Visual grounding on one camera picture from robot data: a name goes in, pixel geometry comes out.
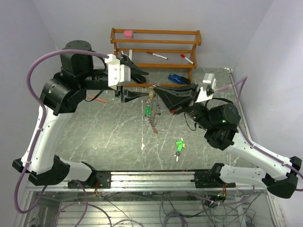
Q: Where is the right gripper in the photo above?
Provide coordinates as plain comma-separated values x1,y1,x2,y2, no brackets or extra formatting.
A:
154,83,214,131

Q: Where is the yellow tag key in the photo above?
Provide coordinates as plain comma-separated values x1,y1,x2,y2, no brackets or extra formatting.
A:
148,88,155,100

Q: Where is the metal key ring disc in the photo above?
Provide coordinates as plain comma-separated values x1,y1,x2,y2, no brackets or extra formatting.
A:
145,91,161,130

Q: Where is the green key tag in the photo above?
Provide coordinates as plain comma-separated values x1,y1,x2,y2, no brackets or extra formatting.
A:
144,106,152,117

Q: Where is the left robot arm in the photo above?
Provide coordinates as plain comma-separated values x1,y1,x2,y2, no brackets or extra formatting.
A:
12,40,147,188

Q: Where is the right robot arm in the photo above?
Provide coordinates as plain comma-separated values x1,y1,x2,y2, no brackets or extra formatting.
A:
153,84,302,199

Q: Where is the black stapler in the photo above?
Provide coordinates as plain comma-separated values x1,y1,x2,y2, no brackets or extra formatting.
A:
131,75,146,84

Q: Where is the blue stapler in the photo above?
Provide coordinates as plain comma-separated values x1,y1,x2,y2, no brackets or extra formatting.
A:
168,73,191,85

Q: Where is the white clip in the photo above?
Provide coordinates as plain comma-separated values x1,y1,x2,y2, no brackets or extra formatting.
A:
120,50,133,60

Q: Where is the red pencil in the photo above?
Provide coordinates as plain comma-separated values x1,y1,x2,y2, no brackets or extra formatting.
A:
87,95,108,103

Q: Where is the red white marker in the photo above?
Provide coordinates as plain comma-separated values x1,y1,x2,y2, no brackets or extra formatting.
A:
146,51,168,60

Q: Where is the red capped marker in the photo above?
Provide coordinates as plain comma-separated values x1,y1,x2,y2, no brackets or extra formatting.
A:
180,54,194,64

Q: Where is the green tag key upper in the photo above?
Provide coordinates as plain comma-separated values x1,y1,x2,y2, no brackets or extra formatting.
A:
176,140,186,148

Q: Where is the green tag key lower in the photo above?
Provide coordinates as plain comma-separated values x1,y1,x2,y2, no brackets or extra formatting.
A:
175,145,183,162

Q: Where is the pink eraser block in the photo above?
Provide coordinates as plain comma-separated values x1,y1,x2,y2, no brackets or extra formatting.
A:
124,30,134,39

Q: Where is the wooden shelf rack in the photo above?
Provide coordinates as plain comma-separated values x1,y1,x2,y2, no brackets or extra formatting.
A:
110,28,202,82

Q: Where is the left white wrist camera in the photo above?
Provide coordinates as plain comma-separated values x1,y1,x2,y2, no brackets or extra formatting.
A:
105,54,131,90

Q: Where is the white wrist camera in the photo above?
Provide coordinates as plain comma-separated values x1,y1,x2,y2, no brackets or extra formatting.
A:
196,73,216,103
105,54,131,90

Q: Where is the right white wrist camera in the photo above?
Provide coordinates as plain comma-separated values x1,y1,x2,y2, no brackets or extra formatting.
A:
196,73,216,103

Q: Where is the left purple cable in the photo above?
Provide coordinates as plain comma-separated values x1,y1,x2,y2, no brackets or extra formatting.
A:
14,49,112,227

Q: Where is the purple cable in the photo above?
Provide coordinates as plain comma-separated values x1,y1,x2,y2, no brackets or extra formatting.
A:
216,76,303,206
14,49,112,227

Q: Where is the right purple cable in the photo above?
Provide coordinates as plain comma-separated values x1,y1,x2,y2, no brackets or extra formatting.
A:
216,76,303,206

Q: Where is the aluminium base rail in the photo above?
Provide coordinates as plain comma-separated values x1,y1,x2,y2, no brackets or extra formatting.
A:
28,170,275,192

